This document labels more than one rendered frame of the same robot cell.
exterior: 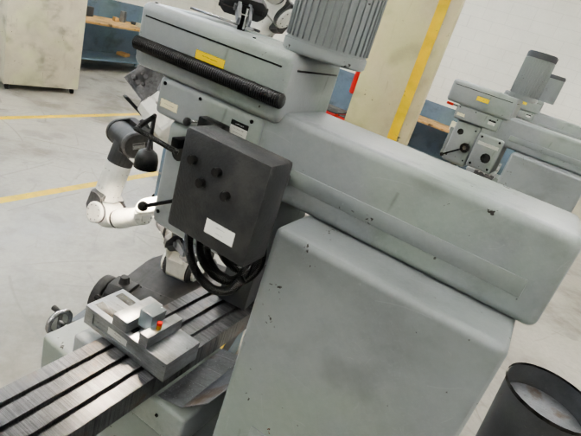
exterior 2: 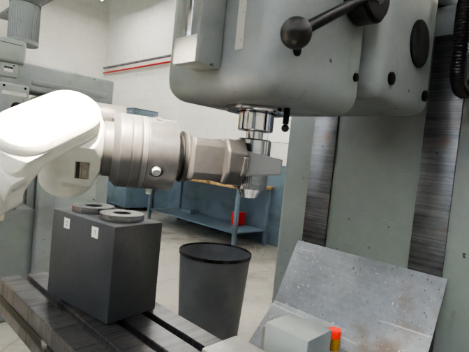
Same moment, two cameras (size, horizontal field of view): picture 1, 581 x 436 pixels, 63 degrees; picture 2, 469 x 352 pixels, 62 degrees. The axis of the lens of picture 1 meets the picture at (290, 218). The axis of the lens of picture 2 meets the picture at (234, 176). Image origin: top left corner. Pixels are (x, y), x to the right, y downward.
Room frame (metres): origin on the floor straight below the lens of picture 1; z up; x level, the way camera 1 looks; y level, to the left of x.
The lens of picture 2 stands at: (1.11, 0.77, 1.24)
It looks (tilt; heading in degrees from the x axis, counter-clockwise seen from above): 3 degrees down; 290
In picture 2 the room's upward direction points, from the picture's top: 6 degrees clockwise
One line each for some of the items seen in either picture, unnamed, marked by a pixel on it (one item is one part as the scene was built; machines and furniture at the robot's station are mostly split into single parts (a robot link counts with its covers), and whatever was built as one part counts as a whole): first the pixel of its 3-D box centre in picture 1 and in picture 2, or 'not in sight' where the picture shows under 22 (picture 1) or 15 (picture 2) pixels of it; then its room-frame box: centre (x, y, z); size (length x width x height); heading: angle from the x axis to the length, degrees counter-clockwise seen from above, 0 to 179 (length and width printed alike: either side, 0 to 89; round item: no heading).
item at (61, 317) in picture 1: (64, 326); not in sight; (1.47, 0.73, 0.61); 0.16 x 0.12 x 0.12; 66
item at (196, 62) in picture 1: (204, 69); not in sight; (1.12, 0.30, 1.79); 0.45 x 0.04 x 0.04; 66
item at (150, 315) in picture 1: (152, 317); (296, 350); (1.18, 0.31, 1.02); 0.06 x 0.05 x 0.06; 156
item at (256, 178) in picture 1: (226, 194); not in sight; (0.84, 0.13, 1.62); 0.20 x 0.09 x 0.21; 66
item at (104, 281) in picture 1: (104, 295); not in sight; (1.87, 0.75, 0.50); 0.20 x 0.05 x 0.20; 172
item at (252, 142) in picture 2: not in sight; (253, 142); (1.27, 0.27, 1.26); 0.05 x 0.05 x 0.01
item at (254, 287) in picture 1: (250, 272); (103, 255); (1.64, 0.09, 1.01); 0.22 x 0.12 x 0.20; 164
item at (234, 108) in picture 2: not in sight; (257, 110); (1.27, 0.27, 1.31); 0.09 x 0.09 x 0.01
